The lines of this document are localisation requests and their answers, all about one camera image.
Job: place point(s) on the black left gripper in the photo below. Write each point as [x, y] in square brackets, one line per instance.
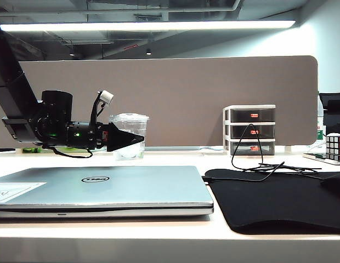
[85, 135]

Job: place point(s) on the clear plastic lidded cup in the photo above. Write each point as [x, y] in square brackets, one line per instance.
[131, 123]

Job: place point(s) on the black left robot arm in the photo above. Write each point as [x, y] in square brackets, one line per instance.
[16, 90]

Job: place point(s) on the silver Dell laptop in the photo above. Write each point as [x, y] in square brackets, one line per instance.
[131, 189]

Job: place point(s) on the long brown desk partition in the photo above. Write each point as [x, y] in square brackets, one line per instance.
[186, 90]

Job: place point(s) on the bright green flat item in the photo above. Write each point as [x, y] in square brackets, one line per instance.
[30, 149]

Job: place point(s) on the small three-drawer organizer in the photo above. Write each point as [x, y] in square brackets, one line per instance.
[226, 128]

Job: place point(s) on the long ceiling light strip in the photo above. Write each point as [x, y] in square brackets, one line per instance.
[131, 25]

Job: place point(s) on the black flat object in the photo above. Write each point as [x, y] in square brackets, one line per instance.
[4, 149]

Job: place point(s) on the black mouse pad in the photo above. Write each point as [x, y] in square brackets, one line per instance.
[268, 202]

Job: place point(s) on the black smartphone white edge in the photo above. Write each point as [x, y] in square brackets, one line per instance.
[314, 156]

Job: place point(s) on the clear bottle green label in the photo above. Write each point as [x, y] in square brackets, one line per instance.
[320, 134]

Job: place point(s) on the Rubik's cube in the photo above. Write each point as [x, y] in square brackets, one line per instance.
[334, 146]

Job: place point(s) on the black boxy device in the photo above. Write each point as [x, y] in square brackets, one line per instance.
[334, 115]

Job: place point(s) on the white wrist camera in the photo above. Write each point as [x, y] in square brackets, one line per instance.
[106, 97]

